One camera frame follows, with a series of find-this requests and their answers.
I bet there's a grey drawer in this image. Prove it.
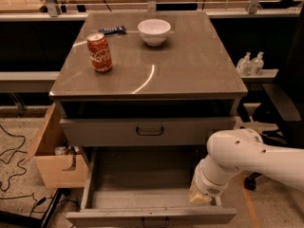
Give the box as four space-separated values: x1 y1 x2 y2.
66 146 237 228
60 117 236 146

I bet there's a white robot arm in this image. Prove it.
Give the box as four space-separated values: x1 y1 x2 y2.
189 128 304 204

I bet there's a grey top drawer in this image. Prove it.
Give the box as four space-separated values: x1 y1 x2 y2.
60 117 236 146

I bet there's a grey drawer cabinet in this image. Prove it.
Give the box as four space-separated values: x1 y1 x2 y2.
48 10 249 163

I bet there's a black office chair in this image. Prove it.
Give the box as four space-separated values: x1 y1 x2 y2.
244 8 304 190

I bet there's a cardboard box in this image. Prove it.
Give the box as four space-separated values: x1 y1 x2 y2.
25 104 88 188

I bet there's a small can in box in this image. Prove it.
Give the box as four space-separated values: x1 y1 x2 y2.
54 146 67 156

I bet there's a right clear pump bottle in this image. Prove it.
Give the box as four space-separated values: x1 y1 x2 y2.
250 51 264 75

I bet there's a black metal stand base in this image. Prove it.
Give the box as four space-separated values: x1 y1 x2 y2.
0 187 71 228

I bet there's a red cola can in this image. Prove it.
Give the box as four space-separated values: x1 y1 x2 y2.
86 32 112 73

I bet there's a white ceramic bowl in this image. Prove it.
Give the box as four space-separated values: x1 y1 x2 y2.
138 19 171 47

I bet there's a blue snack bar wrapper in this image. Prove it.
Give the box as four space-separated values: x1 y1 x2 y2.
99 26 126 36

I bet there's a black floor cable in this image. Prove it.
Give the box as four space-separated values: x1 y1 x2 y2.
0 123 29 194

